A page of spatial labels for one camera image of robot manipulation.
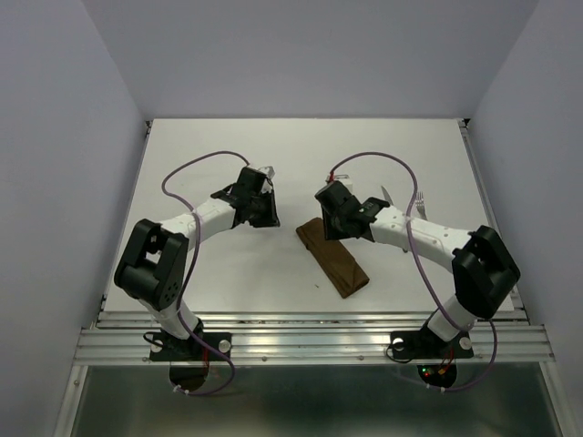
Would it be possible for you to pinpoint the brown cloth napkin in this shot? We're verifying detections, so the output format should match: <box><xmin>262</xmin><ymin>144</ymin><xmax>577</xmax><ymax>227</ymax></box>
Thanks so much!
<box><xmin>295</xmin><ymin>218</ymin><xmax>370</xmax><ymax>299</ymax></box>

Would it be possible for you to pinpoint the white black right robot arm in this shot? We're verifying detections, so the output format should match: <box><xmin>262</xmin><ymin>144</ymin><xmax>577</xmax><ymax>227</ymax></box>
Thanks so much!
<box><xmin>315</xmin><ymin>180</ymin><xmax>520</xmax><ymax>360</ymax></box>

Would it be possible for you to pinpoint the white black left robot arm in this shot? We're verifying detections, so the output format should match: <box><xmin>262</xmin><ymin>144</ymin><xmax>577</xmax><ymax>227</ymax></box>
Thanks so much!
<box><xmin>114</xmin><ymin>166</ymin><xmax>280</xmax><ymax>361</ymax></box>

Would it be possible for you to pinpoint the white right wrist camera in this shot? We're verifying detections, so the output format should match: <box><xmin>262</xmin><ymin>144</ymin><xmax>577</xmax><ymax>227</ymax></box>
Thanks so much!
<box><xmin>326</xmin><ymin>173</ymin><xmax>353</xmax><ymax>191</ymax></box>

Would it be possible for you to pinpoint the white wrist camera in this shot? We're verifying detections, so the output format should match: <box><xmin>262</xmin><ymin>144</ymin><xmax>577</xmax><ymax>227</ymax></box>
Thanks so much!
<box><xmin>326</xmin><ymin>173</ymin><xmax>353</xmax><ymax>191</ymax></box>
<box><xmin>258</xmin><ymin>166</ymin><xmax>275</xmax><ymax>182</ymax></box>

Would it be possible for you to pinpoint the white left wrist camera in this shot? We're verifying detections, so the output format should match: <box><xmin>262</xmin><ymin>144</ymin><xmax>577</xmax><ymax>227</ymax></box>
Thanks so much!
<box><xmin>258</xmin><ymin>166</ymin><xmax>275</xmax><ymax>182</ymax></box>

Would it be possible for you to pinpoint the silver knife dark handle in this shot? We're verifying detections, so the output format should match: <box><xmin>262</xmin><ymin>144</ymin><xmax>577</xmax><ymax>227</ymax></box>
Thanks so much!
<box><xmin>381</xmin><ymin>186</ymin><xmax>394</xmax><ymax>205</ymax></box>

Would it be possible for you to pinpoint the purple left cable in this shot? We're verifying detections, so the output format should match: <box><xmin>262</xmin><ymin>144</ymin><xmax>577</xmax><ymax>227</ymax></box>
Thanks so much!
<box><xmin>161</xmin><ymin>151</ymin><xmax>237</xmax><ymax>397</ymax></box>

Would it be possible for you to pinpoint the purple cable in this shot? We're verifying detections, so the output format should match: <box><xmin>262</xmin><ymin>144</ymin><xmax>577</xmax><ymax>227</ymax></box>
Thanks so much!
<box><xmin>161</xmin><ymin>151</ymin><xmax>237</xmax><ymax>397</ymax></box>
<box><xmin>328</xmin><ymin>152</ymin><xmax>497</xmax><ymax>393</ymax></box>

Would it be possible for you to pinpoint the silver fork dark handle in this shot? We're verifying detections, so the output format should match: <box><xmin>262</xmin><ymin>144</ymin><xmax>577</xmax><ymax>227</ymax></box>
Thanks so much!
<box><xmin>414</xmin><ymin>191</ymin><xmax>427</xmax><ymax>220</ymax></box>

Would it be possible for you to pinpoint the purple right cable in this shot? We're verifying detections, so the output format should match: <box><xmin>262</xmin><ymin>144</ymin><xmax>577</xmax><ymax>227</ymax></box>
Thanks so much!
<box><xmin>328</xmin><ymin>152</ymin><xmax>497</xmax><ymax>393</ymax></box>

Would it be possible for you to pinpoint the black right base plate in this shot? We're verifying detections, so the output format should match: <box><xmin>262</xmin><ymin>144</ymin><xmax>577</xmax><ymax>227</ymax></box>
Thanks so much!
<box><xmin>384</xmin><ymin>330</ymin><xmax>474</xmax><ymax>363</ymax></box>

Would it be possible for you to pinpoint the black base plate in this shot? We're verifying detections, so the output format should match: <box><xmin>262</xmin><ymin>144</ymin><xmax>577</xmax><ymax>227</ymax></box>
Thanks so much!
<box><xmin>142</xmin><ymin>330</ymin><xmax>232</xmax><ymax>362</ymax></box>
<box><xmin>384</xmin><ymin>330</ymin><xmax>474</xmax><ymax>363</ymax></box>

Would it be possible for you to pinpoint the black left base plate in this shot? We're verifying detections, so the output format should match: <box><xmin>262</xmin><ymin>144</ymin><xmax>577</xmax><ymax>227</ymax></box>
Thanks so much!
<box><xmin>142</xmin><ymin>330</ymin><xmax>232</xmax><ymax>362</ymax></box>

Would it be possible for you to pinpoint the aluminium rail frame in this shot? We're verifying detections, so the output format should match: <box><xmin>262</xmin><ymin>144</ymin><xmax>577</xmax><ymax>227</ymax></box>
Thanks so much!
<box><xmin>54</xmin><ymin>117</ymin><xmax>570</xmax><ymax>437</ymax></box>

